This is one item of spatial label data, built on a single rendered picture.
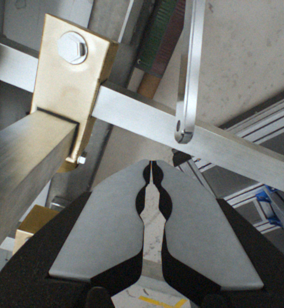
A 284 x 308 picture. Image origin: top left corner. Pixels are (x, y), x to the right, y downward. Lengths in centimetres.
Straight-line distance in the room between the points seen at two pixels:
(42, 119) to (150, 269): 29
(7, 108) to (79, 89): 35
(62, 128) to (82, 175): 25
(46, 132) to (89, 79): 5
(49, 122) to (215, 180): 93
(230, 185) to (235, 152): 87
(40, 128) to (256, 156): 20
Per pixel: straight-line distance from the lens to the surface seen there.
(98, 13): 34
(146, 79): 96
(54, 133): 17
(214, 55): 107
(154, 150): 115
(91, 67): 18
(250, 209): 123
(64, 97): 19
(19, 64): 21
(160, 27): 33
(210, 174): 102
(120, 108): 19
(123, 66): 33
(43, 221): 33
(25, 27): 47
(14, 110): 51
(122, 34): 23
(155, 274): 38
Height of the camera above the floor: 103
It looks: 62 degrees down
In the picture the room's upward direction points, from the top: 175 degrees counter-clockwise
